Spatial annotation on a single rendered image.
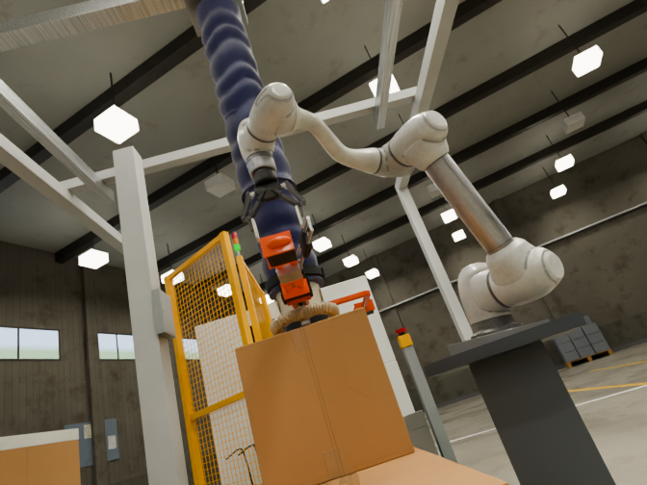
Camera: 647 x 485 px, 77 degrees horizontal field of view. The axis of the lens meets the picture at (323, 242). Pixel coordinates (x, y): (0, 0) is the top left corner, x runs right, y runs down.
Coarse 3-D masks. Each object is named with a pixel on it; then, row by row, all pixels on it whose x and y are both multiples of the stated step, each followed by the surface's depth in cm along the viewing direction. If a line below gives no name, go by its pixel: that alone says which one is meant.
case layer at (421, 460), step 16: (416, 448) 110; (384, 464) 101; (400, 464) 93; (416, 464) 86; (432, 464) 80; (448, 464) 75; (336, 480) 100; (352, 480) 92; (368, 480) 85; (384, 480) 79; (400, 480) 74; (416, 480) 70; (432, 480) 66; (448, 480) 62; (464, 480) 59; (480, 480) 56; (496, 480) 53
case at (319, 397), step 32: (352, 320) 119; (256, 352) 118; (288, 352) 117; (320, 352) 116; (352, 352) 115; (256, 384) 115; (288, 384) 114; (320, 384) 113; (352, 384) 112; (384, 384) 111; (256, 416) 112; (288, 416) 111; (320, 416) 110; (352, 416) 109; (384, 416) 108; (256, 448) 108; (288, 448) 108; (320, 448) 107; (352, 448) 106; (384, 448) 105; (288, 480) 105; (320, 480) 104
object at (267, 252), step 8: (288, 232) 96; (264, 240) 95; (264, 248) 94; (280, 248) 94; (288, 248) 94; (264, 256) 93; (272, 256) 94; (280, 256) 96; (288, 256) 97; (296, 256) 98; (272, 264) 98; (280, 264) 100
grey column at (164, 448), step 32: (128, 160) 311; (128, 192) 299; (128, 224) 289; (128, 256) 279; (128, 288) 270; (160, 288) 285; (160, 352) 252; (160, 384) 245; (160, 416) 237; (160, 448) 231; (160, 480) 224
